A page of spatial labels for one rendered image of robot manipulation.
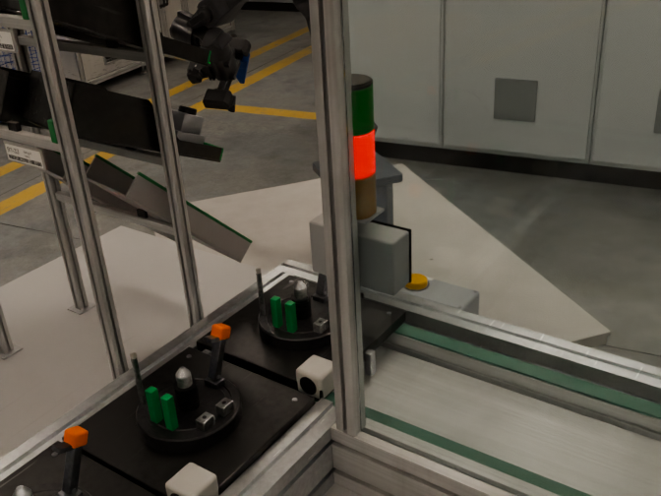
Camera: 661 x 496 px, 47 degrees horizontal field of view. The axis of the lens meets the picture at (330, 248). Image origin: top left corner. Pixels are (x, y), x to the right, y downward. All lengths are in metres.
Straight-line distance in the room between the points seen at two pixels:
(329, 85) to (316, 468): 0.51
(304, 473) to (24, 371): 0.61
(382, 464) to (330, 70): 0.51
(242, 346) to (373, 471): 0.29
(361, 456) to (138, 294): 0.71
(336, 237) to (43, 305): 0.89
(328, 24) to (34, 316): 1.00
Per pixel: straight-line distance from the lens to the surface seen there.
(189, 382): 1.02
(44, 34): 1.02
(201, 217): 1.29
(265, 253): 1.68
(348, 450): 1.04
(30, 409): 1.35
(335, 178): 0.83
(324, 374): 1.07
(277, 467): 0.98
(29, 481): 1.04
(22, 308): 1.64
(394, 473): 1.01
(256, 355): 1.16
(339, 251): 0.86
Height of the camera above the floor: 1.63
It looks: 28 degrees down
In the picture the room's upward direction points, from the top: 4 degrees counter-clockwise
